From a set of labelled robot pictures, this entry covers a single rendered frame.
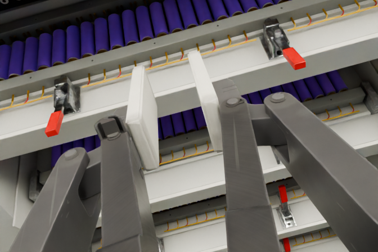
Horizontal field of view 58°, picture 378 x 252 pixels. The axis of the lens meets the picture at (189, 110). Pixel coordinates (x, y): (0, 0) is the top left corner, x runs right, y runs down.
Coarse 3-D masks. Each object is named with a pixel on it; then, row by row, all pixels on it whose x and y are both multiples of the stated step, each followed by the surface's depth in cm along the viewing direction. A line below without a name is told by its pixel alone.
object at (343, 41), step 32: (64, 0) 50; (288, 32) 43; (320, 32) 42; (352, 32) 41; (160, 64) 44; (224, 64) 42; (256, 64) 41; (288, 64) 41; (320, 64) 43; (352, 64) 44; (96, 96) 43; (128, 96) 42; (160, 96) 41; (192, 96) 43; (0, 128) 43; (32, 128) 42; (64, 128) 43; (0, 160) 46
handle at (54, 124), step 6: (60, 90) 40; (60, 96) 41; (66, 96) 41; (60, 102) 40; (60, 108) 39; (54, 114) 38; (60, 114) 38; (54, 120) 37; (60, 120) 37; (48, 126) 36; (54, 126) 36; (60, 126) 37; (48, 132) 35; (54, 132) 36
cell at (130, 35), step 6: (126, 12) 48; (132, 12) 48; (126, 18) 47; (132, 18) 47; (126, 24) 46; (132, 24) 46; (126, 30) 46; (132, 30) 46; (126, 36) 45; (132, 36) 45; (126, 42) 45; (138, 42) 45
